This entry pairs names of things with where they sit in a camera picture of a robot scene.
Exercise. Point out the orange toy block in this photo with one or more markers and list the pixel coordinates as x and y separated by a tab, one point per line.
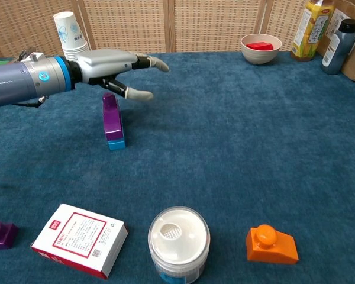
272	248

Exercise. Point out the small purple block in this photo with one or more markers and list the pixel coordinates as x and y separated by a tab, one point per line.
1	236

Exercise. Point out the white box with red print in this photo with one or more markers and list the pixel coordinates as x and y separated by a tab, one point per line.
77	236

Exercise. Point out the beige bowl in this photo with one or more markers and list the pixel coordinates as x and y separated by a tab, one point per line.
260	57

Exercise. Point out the yellow tea bottle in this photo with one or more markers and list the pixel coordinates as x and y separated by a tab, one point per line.
309	35

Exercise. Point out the purple tall toy block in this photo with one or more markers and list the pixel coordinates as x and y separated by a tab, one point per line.
112	121

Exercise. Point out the bamboo folding screen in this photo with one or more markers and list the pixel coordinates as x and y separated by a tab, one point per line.
195	26

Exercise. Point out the white lidded jar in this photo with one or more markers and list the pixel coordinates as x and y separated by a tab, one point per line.
179	239

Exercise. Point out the blue carpet mat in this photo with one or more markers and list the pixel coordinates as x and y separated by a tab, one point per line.
210	148

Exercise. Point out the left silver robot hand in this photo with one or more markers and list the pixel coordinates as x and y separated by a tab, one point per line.
106	65

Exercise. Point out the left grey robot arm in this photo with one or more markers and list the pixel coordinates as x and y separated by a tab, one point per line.
20	81

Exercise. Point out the cyan long toy block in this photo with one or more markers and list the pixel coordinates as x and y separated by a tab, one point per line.
116	145

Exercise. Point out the red object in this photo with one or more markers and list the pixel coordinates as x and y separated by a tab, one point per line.
258	46

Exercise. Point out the stack of white paper cups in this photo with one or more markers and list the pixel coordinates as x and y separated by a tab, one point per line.
69	35

